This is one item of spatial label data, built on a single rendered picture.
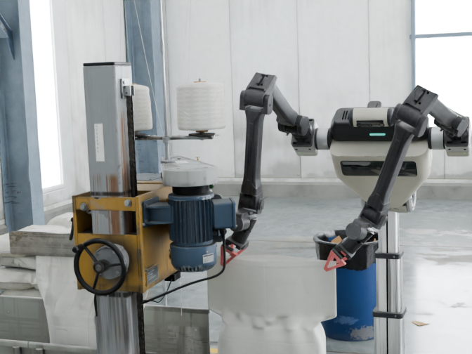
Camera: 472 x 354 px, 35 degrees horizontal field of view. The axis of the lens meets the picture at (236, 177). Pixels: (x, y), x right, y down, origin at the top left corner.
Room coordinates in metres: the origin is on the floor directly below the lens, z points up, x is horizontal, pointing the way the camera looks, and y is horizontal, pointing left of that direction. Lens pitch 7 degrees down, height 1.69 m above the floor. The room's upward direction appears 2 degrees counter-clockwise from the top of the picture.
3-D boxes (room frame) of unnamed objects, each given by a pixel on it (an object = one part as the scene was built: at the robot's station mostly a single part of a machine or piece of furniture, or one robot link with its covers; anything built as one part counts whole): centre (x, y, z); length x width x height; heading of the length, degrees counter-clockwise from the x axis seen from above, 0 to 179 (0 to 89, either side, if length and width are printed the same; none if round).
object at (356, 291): (4.91, -0.73, 0.32); 0.51 x 0.48 x 0.65; 161
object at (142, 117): (2.66, 0.36, 1.61); 0.15 x 0.14 x 0.17; 71
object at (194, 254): (2.44, 0.15, 1.21); 0.15 x 0.15 x 0.25
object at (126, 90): (2.42, 0.33, 1.68); 0.05 x 0.03 x 0.06; 161
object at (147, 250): (2.54, 0.37, 1.18); 0.34 x 0.25 x 0.31; 161
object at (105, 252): (2.36, 0.41, 1.14); 0.11 x 0.06 x 0.11; 71
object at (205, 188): (2.44, 0.15, 1.35); 0.12 x 0.12 x 0.04
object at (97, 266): (2.29, 0.43, 1.13); 0.18 x 0.11 x 0.18; 71
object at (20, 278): (5.63, 1.59, 0.32); 0.67 x 0.42 x 0.14; 165
